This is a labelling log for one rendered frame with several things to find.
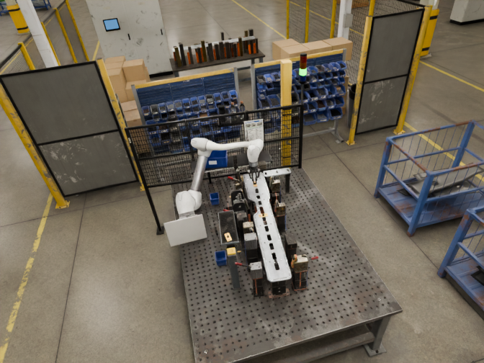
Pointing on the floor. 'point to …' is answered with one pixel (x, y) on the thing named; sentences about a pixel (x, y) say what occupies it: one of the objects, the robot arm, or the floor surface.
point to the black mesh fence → (197, 149)
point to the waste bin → (351, 103)
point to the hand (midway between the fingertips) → (254, 181)
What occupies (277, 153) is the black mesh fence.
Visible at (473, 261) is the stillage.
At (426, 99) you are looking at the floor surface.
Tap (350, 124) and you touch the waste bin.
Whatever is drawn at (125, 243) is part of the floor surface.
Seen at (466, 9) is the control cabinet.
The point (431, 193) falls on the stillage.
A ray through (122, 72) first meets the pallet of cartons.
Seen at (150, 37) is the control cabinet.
